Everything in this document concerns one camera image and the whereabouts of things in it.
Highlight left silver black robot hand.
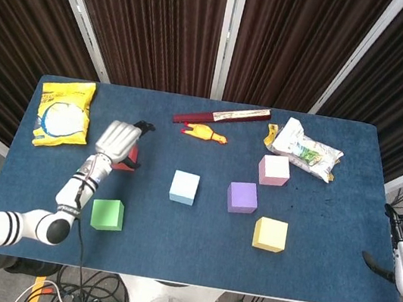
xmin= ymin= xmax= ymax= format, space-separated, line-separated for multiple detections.
xmin=90 ymin=114 xmax=157 ymax=174

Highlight red foam cube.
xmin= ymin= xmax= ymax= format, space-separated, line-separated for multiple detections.
xmin=112 ymin=141 xmax=141 ymax=174

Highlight green foam cube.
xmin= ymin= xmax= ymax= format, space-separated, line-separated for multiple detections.
xmin=88 ymin=195 xmax=127 ymax=235

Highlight light blue foam cube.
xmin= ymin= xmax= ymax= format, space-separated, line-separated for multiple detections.
xmin=167 ymin=169 xmax=202 ymax=207

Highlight purple foam cube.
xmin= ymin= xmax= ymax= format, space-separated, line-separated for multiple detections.
xmin=223 ymin=179 xmax=261 ymax=218

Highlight yellow foam cube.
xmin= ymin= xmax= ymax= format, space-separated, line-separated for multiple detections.
xmin=251 ymin=215 xmax=290 ymax=254

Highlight pink foam cube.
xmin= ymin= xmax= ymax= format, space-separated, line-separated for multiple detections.
xmin=255 ymin=152 xmax=294 ymax=190

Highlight yellow snack bag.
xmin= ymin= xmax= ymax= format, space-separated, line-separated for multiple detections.
xmin=30 ymin=73 xmax=98 ymax=155

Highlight yellow rubber chicken toy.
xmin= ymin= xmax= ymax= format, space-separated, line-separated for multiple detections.
xmin=178 ymin=120 xmax=230 ymax=148

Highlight long dark red box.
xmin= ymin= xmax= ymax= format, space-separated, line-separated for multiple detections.
xmin=171 ymin=93 xmax=273 ymax=139

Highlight blue felt table cover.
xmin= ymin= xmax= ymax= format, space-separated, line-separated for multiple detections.
xmin=0 ymin=65 xmax=403 ymax=302

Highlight white crumpled snack bag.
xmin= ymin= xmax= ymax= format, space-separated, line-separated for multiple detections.
xmin=258 ymin=114 xmax=349 ymax=186

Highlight yellow floor tape strip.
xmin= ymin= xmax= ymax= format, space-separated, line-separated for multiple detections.
xmin=30 ymin=273 xmax=48 ymax=302

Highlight orange plastic piece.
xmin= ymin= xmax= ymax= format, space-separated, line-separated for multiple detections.
xmin=40 ymin=282 xmax=61 ymax=296

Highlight white partition post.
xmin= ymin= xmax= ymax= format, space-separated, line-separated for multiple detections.
xmin=211 ymin=0 xmax=248 ymax=103
xmin=25 ymin=0 xmax=123 ymax=84
xmin=308 ymin=0 xmax=403 ymax=127

